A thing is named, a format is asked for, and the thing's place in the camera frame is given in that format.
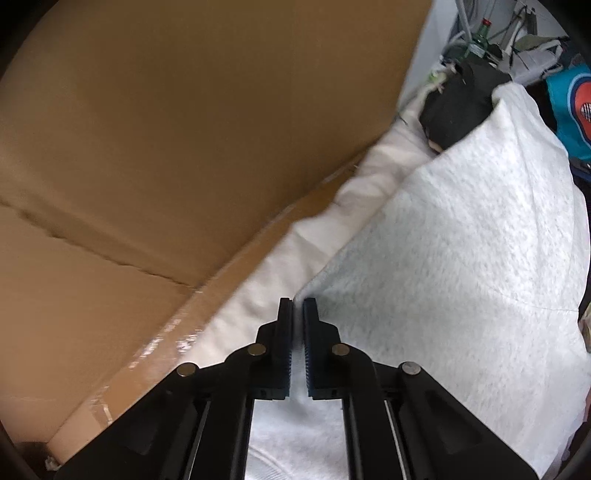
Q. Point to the flat cardboard sheet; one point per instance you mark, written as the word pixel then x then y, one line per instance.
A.
pixel 184 138

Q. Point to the black folded garment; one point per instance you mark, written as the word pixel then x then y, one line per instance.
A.
pixel 457 106

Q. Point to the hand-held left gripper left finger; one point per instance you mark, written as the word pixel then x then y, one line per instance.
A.
pixel 286 350

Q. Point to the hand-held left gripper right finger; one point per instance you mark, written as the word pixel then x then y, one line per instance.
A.
pixel 308 350

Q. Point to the green glass bottle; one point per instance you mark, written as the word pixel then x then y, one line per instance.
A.
pixel 481 39

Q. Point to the light grey sweatshirt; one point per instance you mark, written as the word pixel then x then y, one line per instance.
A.
pixel 438 277

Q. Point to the teal floral bag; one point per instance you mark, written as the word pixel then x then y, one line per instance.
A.
pixel 572 106

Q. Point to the cream bear print bedsheet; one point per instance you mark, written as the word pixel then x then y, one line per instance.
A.
pixel 286 249

